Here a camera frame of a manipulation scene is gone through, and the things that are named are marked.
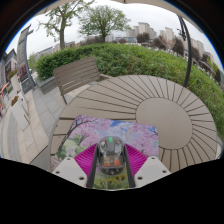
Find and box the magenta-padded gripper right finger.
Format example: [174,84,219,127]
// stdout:
[123,143,172,189]

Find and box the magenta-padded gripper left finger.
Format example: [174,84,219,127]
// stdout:
[52,143,100,189]

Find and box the transparent computer mouse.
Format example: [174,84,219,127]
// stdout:
[97,135,127,177]

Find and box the cherry blossom print mouse pad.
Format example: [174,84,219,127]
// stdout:
[49,114,160,190]

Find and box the white planter box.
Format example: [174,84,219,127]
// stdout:
[10,95,31,131]

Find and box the brown slatted chair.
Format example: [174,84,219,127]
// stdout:
[53,56,113,105]

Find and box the green hedge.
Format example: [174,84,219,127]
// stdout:
[34,42,224,141]

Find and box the sparse-leaved tree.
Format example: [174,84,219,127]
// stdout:
[39,0,96,51]

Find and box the tall grey sign pillar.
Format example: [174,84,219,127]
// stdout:
[16,24,36,95]

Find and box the group of apartment buildings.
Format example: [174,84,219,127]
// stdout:
[125,21,215,65]

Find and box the round leafy tree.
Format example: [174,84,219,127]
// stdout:
[78,4,132,43]

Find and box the beige patio umbrella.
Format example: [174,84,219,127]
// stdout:
[39,0,194,89]

